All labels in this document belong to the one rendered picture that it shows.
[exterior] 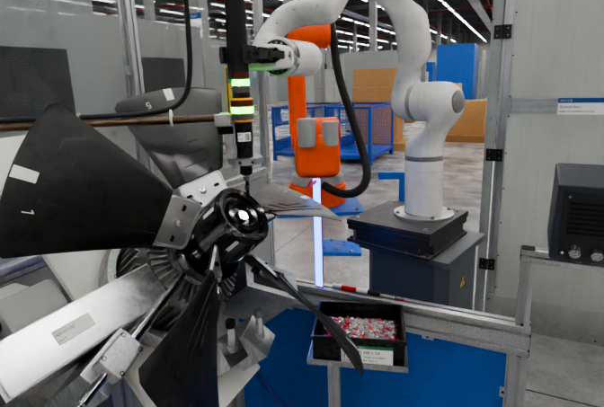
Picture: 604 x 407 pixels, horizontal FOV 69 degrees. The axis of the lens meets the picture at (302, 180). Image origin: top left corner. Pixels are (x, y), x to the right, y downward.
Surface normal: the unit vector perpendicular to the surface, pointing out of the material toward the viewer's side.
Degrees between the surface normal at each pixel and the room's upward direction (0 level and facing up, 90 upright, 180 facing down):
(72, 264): 50
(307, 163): 90
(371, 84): 90
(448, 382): 90
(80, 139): 72
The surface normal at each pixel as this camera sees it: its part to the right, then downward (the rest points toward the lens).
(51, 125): 0.62, -0.23
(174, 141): 0.09, -0.41
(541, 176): -0.43, 0.22
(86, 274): 0.67, -0.57
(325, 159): 0.04, 0.23
